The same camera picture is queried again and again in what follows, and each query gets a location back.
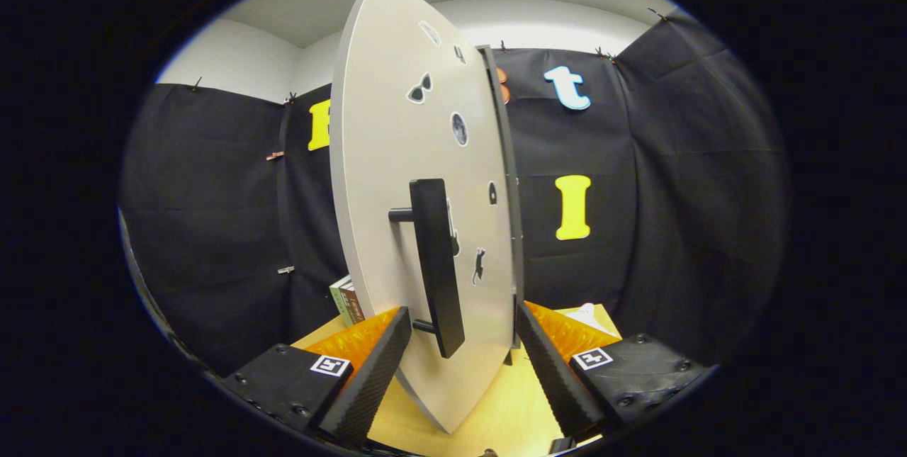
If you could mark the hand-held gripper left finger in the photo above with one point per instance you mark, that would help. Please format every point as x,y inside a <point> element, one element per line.
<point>375,379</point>

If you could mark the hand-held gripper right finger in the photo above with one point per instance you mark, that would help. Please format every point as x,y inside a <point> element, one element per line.
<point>553,379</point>

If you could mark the green and pink plush toy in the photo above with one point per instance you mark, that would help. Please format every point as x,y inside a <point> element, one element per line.
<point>587,315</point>

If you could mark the green book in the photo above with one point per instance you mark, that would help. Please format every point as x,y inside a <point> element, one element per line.
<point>337,301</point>

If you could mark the black backdrop cloth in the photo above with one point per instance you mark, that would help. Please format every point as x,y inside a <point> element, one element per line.
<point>673,195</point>

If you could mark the pink clip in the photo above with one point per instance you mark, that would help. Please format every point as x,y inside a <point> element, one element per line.
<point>275,155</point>

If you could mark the small black clip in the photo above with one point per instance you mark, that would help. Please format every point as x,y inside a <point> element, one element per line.
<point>657,14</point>
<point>196,83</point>
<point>604,53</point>
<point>290,97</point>

